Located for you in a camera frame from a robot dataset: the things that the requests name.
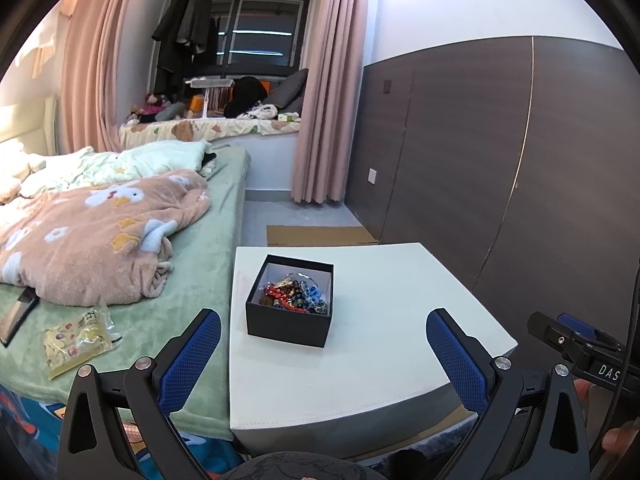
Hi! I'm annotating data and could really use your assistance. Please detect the cream headboard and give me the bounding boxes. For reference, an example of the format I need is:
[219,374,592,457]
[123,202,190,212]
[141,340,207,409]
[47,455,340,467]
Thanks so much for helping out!
[0,94,57,158]

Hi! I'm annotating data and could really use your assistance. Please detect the pile of bead bracelets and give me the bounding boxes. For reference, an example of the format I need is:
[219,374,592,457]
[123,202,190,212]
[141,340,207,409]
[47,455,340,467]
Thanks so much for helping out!
[258,271,330,317]

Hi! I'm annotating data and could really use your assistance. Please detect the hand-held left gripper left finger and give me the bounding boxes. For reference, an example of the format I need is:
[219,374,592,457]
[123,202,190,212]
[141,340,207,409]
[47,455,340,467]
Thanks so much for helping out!
[57,308,222,480]

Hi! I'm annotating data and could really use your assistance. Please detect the person's right hand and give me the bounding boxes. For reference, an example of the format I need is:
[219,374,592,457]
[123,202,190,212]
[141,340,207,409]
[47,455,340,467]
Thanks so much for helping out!
[572,379,640,456]

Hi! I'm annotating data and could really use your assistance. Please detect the white low table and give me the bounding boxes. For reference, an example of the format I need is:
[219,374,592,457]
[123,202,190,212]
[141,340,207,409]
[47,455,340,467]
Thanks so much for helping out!
[228,242,519,453]

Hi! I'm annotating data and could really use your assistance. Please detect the dark grey hanging coat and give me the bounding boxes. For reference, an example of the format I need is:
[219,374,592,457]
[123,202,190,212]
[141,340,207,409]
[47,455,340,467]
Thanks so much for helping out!
[176,0,221,56]

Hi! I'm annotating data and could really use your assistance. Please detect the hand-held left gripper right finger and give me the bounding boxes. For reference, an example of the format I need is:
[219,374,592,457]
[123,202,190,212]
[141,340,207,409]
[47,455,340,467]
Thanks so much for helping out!
[425,308,592,480]

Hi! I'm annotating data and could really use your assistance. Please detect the grey bolster pillow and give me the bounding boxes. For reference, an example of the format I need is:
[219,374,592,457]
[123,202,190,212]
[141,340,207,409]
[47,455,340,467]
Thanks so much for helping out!
[155,102,186,122]

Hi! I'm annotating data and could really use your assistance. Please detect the pink curtain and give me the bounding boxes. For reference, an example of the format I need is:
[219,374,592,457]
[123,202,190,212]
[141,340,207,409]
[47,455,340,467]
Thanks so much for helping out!
[59,0,151,153]
[291,0,373,206]

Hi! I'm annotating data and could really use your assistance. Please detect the light green quilt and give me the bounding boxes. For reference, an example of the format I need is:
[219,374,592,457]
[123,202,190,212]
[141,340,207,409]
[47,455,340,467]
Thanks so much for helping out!
[20,140,213,200]

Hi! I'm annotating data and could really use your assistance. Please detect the yellow clear snack packet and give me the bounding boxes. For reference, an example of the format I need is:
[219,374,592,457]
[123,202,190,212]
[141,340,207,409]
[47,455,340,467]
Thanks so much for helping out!
[42,306,121,378]

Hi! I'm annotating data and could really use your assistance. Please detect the black hanging coat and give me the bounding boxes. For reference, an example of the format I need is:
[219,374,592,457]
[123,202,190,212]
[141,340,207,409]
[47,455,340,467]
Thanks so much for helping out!
[151,0,196,102]

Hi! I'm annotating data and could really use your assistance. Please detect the row of books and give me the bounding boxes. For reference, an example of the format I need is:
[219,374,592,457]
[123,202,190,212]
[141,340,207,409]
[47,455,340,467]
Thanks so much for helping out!
[205,87,236,111]

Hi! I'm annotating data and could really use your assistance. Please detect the black box with white lining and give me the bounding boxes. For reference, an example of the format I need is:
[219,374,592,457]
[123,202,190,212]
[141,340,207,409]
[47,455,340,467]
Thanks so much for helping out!
[245,254,335,349]

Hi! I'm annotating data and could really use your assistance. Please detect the dark grey pillow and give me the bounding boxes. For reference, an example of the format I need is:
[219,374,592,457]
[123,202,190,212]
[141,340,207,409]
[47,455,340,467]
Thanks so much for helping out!
[267,69,309,113]

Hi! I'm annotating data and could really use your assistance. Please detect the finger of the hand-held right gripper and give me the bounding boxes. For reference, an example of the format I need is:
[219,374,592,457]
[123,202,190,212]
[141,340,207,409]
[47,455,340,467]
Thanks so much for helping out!
[556,312,627,354]
[527,311,593,362]

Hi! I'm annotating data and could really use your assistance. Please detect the cream pillow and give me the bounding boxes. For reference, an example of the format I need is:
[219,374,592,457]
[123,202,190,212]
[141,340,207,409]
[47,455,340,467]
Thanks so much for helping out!
[0,151,47,204]

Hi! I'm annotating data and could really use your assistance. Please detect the cardboard sheet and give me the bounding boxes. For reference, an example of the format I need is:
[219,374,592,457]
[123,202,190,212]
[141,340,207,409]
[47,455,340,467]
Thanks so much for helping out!
[266,225,381,247]

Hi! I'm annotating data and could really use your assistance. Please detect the black bag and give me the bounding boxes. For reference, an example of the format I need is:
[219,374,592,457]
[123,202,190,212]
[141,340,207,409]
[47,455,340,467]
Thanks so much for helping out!
[223,76,268,118]

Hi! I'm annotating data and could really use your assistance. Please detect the floral window seat cushion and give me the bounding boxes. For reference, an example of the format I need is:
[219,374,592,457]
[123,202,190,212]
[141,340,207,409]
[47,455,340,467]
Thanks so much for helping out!
[119,119,302,153]

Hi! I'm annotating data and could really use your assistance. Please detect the white folding stand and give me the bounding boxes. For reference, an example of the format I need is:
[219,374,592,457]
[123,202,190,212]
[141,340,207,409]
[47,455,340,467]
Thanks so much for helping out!
[184,77,236,121]

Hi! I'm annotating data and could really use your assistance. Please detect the pink printed fleece blanket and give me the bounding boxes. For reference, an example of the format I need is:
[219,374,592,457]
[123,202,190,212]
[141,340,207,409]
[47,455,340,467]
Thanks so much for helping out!
[0,169,211,308]

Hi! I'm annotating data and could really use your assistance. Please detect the black notebook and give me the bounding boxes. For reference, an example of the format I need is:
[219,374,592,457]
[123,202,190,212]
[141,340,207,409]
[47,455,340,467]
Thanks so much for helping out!
[0,287,40,348]

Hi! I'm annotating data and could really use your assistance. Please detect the white spotted cloth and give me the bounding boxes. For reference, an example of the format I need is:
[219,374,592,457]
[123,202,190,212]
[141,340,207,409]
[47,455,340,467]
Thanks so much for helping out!
[237,104,278,121]

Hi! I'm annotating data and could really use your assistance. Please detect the bed with green sheet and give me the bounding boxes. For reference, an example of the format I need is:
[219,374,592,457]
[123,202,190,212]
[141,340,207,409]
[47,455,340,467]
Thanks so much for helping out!
[0,147,252,443]

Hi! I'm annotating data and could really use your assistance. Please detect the dark framed window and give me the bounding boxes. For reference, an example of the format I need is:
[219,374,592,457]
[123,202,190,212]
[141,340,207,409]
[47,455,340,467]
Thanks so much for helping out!
[207,0,313,73]

